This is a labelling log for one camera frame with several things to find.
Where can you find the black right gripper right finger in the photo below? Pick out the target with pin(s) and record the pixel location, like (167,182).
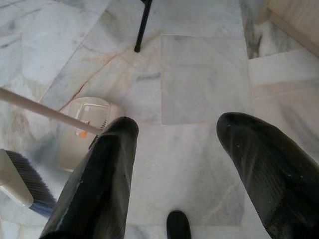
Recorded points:
(274,179)

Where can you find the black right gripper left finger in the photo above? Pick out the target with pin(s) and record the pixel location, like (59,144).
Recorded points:
(99,186)

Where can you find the beige broom blue bristles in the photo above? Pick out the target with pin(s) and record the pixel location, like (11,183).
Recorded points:
(15,184)

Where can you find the small orange scrap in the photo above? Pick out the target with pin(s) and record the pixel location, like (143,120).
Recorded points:
(82,134)

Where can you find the black robot right foot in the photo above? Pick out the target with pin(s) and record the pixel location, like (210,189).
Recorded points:
(178,224)

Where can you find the pale wooden board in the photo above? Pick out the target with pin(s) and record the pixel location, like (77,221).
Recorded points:
(294,17)

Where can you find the black folding chair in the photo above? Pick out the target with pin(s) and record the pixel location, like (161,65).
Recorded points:
(142,25)

